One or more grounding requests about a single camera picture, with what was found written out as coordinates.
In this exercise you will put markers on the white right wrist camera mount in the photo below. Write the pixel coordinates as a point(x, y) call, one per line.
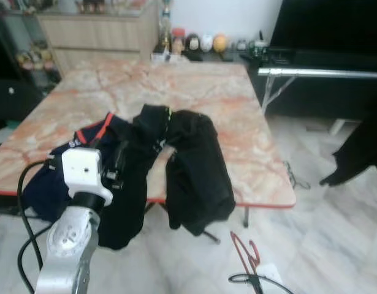
point(269, 274)

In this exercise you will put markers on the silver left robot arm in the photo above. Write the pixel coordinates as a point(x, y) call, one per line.
point(68, 245)

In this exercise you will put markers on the black television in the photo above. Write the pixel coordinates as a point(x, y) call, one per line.
point(329, 24)

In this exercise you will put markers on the light wooden cabinet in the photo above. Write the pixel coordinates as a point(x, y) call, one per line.
point(96, 37)

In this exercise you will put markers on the black round doll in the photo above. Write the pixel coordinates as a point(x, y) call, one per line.
point(192, 43)

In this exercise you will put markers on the dark glass display cabinet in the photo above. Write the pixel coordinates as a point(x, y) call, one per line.
point(22, 61)

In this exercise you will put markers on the small white box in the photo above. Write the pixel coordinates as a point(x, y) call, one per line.
point(162, 57)

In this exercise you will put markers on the orange round doll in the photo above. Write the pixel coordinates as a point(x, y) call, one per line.
point(220, 43)

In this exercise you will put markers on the tall glass bottle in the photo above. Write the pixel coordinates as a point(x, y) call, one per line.
point(165, 27)

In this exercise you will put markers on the hanging black t-shirt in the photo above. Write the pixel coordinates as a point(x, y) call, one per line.
point(360, 153)

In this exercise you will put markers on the green mug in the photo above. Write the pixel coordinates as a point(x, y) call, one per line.
point(259, 48)

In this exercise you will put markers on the marble table red edge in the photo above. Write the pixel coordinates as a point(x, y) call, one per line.
point(194, 92)

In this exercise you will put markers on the red lidded jar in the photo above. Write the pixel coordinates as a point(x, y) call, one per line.
point(178, 41)

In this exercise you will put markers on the navy garment red trim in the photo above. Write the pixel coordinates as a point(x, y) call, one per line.
point(47, 190)

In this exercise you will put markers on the white round doll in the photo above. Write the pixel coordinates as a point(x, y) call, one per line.
point(206, 42)

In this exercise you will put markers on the black TV cabinet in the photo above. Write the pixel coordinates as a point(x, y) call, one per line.
point(335, 98)

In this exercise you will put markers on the thin red hanger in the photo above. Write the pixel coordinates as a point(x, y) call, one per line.
point(239, 245)

